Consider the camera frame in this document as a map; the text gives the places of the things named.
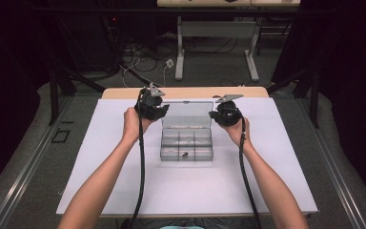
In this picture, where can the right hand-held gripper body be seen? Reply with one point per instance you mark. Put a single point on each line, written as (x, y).
(228, 113)

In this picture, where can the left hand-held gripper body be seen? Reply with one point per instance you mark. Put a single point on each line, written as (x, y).
(149, 105)

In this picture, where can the clear plastic compartment box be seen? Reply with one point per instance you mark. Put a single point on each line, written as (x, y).
(187, 133)

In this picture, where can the small dark metal nut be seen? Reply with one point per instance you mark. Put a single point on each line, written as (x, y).
(184, 155)

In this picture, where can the person's right hand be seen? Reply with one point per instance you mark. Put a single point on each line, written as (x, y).
(236, 130)

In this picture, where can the person's left hand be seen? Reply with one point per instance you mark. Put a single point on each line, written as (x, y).
(133, 124)

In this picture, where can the wooden table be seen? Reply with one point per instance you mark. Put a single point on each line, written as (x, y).
(187, 92)

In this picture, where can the white power plug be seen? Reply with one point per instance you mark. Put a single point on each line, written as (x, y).
(169, 63)

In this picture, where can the white table sheet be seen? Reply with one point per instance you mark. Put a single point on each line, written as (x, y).
(187, 187)

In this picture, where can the white-legged desk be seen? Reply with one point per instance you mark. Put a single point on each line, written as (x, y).
(216, 28)

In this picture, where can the black metal stand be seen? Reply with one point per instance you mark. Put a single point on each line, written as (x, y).
(314, 98)
(54, 95)

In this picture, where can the person's grey trousers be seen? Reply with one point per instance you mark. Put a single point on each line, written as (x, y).
(203, 223)

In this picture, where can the dark curtain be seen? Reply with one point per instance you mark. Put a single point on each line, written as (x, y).
(355, 79)
(3, 79)

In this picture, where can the aluminium floor rail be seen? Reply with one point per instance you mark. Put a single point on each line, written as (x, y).
(333, 171)
(28, 165)

